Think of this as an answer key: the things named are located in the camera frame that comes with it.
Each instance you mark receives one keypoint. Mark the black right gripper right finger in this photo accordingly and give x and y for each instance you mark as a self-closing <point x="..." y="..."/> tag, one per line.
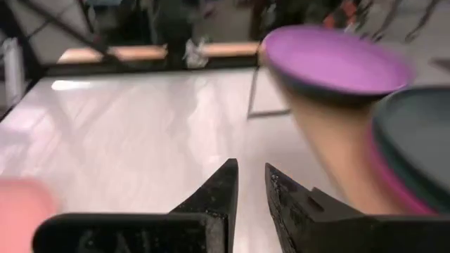
<point x="316" y="228"/>

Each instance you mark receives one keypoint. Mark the orange shop vacuum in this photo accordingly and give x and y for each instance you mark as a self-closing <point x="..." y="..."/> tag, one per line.
<point x="339" y="14"/>

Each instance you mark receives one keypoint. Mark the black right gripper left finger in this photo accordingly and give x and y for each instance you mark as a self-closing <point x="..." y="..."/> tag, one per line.
<point x="197" y="232"/>

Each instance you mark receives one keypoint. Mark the purple plate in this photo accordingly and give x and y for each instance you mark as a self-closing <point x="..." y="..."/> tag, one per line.
<point x="334" y="59"/>

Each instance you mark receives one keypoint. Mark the black metal table frame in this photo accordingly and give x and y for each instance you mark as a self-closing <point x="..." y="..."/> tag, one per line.
<point x="140" y="68"/>

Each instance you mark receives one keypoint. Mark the pink plate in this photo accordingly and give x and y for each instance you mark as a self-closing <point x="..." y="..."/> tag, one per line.
<point x="21" y="214"/>

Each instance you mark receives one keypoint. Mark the dark teal plate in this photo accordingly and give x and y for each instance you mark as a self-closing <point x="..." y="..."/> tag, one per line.
<point x="418" y="140"/>

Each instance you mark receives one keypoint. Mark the magenta plate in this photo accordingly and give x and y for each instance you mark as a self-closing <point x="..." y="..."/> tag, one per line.
<point x="393" y="182"/>

